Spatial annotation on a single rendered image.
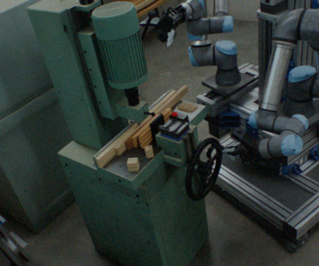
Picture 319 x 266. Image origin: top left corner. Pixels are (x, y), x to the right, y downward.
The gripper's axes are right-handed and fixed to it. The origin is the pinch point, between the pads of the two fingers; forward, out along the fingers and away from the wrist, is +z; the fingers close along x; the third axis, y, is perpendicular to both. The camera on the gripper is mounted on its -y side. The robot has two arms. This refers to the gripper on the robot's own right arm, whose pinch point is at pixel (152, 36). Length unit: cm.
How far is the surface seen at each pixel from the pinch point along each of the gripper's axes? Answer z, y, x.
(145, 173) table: 32, -34, 35
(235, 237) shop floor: -16, -98, 95
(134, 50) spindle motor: 14.1, 1.6, 1.0
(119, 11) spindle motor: 14.3, 12.7, -10.0
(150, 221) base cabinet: 35, -59, 50
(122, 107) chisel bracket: 16.1, -29.5, 6.7
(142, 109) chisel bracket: 13.6, -24.5, 14.6
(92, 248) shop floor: 36, -139, 33
